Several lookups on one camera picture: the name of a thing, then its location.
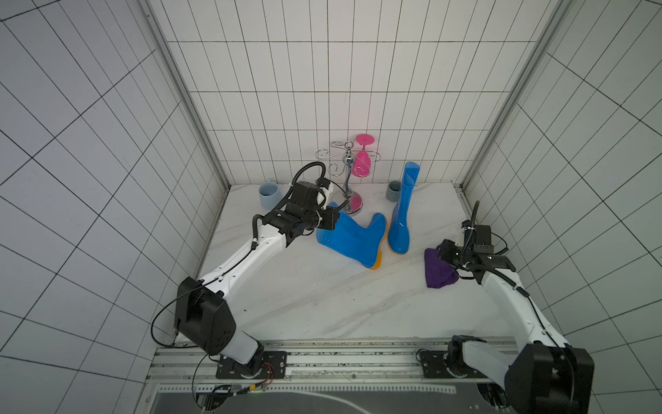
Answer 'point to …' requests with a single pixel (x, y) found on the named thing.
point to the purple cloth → (438, 272)
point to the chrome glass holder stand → (352, 201)
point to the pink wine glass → (362, 163)
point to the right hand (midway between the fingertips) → (443, 245)
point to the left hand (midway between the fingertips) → (335, 219)
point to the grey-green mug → (393, 191)
